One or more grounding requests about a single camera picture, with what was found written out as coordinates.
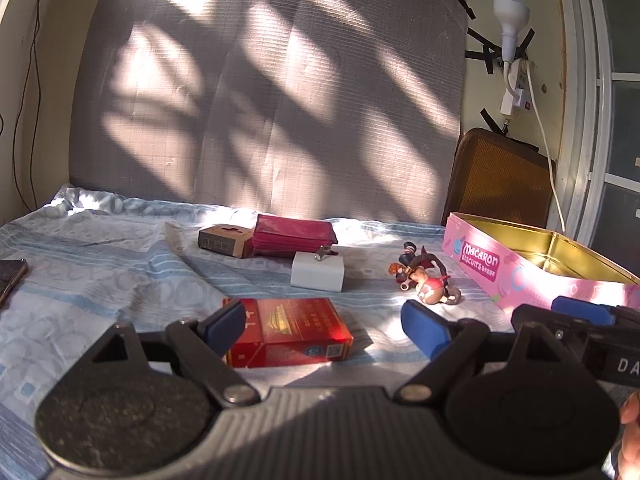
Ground red anime figurine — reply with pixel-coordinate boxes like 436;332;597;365
387;240;462;306

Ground red cigarette box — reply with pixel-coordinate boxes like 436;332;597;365
227;298;354;368

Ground magenta wallet box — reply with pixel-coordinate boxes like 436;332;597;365
252;214;337;258

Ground white rectangular box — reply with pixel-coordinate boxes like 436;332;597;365
291;252;345;292

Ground gold ornate trinket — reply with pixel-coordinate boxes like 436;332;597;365
314;245;336;261

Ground person's hand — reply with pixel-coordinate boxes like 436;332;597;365
617;391;640;480

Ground pink macaron biscuit tin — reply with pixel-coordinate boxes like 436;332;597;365
442;214;639;311

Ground frosted glass door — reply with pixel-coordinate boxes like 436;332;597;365
549;0;639;272

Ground small brown cardboard box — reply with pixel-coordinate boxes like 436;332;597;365
198;224;253;259

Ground blue patterned bedsheet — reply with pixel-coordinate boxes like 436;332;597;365
0;184;522;480

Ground black phone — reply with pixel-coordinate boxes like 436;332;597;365
0;259;29;307

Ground white power strip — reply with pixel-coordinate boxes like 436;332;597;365
500;58;533;118

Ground grey padded backboard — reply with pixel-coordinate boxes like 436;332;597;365
70;0;468;223

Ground white bulb lamp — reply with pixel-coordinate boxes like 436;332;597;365
492;0;530;63

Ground white power cable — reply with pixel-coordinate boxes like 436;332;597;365
519;58;570;234

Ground thin black wall cable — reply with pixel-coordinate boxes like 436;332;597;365
12;0;54;213

